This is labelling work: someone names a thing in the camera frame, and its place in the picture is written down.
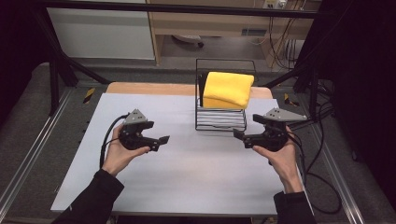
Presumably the white cabinet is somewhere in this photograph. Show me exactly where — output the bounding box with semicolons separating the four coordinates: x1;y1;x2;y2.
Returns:
46;7;156;61

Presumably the black metal frame bar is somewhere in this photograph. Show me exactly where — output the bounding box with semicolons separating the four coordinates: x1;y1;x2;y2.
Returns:
31;0;325;19

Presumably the dark curtain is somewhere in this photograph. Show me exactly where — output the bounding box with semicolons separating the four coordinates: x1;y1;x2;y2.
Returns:
306;0;396;206
0;0;52;120

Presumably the wooden desk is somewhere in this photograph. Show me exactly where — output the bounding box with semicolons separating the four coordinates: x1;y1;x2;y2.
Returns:
146;0;321;66

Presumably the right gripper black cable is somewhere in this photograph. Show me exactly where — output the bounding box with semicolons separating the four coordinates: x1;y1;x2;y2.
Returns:
288;130;308;188

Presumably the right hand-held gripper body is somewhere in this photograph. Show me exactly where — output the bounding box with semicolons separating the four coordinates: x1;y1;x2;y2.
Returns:
261;107;308;153

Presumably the person's left hand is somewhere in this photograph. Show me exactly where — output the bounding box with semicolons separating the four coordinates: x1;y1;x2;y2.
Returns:
102;124;152;177

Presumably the yellow towel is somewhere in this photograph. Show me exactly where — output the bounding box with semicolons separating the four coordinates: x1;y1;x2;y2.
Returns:
202;71;255;110

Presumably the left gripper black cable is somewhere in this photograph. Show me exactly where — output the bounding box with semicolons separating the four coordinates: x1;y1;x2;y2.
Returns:
99;114;129;170

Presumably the white power strip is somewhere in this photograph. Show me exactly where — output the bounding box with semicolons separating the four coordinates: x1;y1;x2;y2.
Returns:
262;0;288;9

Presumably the bundle of hanging cables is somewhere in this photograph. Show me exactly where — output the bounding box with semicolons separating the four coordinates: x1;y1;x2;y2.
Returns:
266;17;308;71

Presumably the black wire rack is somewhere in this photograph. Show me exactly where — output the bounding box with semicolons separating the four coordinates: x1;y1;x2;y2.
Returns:
194;58;257;133

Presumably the long looped black cable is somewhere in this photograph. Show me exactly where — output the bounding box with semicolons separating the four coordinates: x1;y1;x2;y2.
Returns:
306;92;343;216

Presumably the aluminium rail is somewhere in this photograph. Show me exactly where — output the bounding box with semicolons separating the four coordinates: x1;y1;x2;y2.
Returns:
311;124;366;224
0;89;73;213

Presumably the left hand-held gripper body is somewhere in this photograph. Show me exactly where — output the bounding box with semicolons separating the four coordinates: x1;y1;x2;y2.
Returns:
119;108;149;151

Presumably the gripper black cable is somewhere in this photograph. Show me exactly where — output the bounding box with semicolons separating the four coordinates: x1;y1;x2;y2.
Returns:
99;114;129;170
288;130;308;188

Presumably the person's right hand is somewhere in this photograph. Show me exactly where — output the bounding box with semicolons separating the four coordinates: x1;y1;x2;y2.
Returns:
251;125;304;194

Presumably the office chair base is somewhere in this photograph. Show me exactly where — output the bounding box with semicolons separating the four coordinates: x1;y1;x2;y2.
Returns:
172;35;205;49

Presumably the black metal stand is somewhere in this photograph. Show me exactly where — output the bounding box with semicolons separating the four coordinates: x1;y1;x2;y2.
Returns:
262;60;321;123
31;8;110;117

